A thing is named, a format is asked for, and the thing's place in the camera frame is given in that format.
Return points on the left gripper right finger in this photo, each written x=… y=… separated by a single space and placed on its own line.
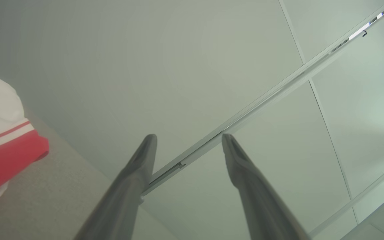
x=265 y=213

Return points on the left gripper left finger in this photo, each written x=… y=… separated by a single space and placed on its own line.
x=122 y=206

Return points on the red white basketball jersey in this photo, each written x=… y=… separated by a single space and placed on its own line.
x=5 y=160

